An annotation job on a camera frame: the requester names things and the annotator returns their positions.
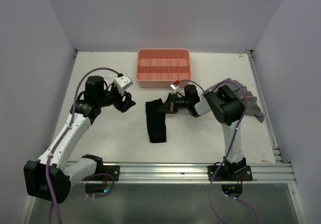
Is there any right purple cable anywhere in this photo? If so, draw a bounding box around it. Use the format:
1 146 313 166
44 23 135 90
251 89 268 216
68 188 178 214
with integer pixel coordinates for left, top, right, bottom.
177 79 259 224

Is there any grey striped underwear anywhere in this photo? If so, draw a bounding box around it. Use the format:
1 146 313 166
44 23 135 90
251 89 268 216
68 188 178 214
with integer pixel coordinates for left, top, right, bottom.
203 77 265 123

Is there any purple cable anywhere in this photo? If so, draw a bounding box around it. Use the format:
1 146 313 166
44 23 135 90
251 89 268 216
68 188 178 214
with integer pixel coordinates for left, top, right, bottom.
45 67 123 224
177 79 259 224

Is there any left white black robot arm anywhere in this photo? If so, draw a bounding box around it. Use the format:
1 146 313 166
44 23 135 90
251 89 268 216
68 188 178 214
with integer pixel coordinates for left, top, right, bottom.
24 74 135 203

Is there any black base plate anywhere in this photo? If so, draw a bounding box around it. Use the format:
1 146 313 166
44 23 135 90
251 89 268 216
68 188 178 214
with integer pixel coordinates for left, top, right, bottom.
83 165 120 182
207 161 253 181

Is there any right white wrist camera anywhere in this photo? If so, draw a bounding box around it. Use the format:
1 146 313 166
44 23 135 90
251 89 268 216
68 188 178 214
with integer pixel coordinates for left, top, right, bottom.
170 80 181 93

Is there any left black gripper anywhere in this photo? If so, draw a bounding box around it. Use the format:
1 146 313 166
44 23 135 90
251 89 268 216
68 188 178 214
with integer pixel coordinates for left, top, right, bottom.
97 82 135 112

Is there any black underwear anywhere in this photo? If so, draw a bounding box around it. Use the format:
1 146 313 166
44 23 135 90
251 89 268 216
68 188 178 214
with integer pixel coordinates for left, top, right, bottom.
145 98 167 143

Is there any pink divided plastic tray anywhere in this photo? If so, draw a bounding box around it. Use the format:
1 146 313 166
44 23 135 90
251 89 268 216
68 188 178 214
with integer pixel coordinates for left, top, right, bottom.
136 49 192 88

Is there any aluminium mounting rail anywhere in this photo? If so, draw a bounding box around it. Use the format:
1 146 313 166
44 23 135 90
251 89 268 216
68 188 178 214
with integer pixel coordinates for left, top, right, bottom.
31 162 296 184

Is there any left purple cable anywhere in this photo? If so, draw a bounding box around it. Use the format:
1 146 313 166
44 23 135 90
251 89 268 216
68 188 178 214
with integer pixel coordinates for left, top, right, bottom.
45 67 123 224

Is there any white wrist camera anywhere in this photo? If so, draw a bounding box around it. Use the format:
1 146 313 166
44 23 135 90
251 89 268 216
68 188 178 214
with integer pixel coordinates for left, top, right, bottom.
113 75 133 93
170 80 181 93

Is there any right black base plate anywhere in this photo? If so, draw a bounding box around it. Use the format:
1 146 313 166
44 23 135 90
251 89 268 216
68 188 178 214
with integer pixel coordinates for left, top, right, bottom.
207 161 253 181

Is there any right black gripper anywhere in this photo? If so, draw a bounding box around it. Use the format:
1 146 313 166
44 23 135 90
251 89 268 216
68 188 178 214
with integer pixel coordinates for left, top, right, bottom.
156 92 190 113

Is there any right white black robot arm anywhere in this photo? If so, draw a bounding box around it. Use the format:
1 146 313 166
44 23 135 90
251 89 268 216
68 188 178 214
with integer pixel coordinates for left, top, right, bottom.
157 84 247 181

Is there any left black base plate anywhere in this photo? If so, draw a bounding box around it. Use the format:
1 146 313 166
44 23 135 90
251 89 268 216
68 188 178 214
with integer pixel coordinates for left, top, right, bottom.
83 165 120 182

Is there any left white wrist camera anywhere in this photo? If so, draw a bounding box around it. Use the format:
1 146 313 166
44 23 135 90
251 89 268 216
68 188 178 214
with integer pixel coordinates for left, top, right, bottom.
113 75 133 93

